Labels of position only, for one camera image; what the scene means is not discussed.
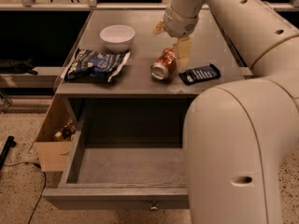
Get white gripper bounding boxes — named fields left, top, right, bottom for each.
left=152, top=6, right=199, bottom=69

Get red coke can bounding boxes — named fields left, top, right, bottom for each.
left=150, top=48, right=177, bottom=80

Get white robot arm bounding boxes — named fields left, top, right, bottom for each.
left=164, top=0, right=299, bottom=224

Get open grey top drawer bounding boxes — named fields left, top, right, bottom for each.
left=42, top=97, right=191, bottom=211

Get dark blue snack bar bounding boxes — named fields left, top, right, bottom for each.
left=179, top=63, right=221, bottom=85

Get white ceramic bowl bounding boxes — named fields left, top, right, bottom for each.
left=100, top=24, right=135, bottom=52

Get grey wooden cabinet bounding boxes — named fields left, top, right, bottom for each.
left=57, top=10, right=248, bottom=131

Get blue white chip bag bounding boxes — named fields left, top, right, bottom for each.
left=64, top=49, right=131, bottom=82

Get items in cardboard box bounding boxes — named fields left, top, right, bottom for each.
left=53, top=122, right=76, bottom=142

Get cardboard box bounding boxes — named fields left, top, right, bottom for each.
left=34, top=97, right=76, bottom=172

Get black object on ledge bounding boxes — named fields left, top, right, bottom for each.
left=0, top=59, right=37, bottom=75

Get black bar on floor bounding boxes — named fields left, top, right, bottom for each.
left=0, top=135, right=17, bottom=171

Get black floor cable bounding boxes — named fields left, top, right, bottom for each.
left=3, top=161, right=48, bottom=224

